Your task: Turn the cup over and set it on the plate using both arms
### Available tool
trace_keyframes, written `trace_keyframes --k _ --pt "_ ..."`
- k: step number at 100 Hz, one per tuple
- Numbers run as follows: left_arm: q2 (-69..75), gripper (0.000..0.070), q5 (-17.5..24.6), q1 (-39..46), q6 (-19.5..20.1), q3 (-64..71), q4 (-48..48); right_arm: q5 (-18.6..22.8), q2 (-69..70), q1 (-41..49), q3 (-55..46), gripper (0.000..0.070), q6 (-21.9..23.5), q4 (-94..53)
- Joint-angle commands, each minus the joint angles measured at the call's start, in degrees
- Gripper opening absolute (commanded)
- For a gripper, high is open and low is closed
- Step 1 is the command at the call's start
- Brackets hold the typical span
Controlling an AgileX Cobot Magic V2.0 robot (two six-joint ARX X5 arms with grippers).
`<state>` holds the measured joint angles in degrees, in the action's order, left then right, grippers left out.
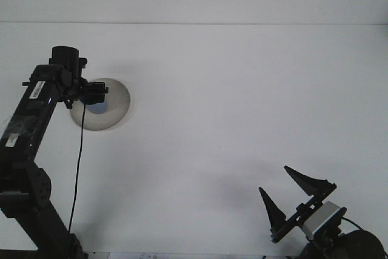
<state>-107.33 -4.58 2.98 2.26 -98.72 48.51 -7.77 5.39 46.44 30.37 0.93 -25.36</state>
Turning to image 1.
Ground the pale blue cup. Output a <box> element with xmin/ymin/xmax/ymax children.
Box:
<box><xmin>86</xmin><ymin>101</ymin><xmax>109</xmax><ymax>116</ymax></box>

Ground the pale round plate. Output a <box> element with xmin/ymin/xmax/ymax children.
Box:
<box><xmin>69</xmin><ymin>77</ymin><xmax>132</xmax><ymax>132</ymax></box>

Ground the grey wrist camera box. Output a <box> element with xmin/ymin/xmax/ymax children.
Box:
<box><xmin>303</xmin><ymin>201</ymin><xmax>347</xmax><ymax>240</ymax></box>

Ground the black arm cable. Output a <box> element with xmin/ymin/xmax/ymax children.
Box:
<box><xmin>342</xmin><ymin>217</ymin><xmax>366</xmax><ymax>233</ymax></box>
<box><xmin>67</xmin><ymin>100</ymin><xmax>87</xmax><ymax>236</ymax></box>

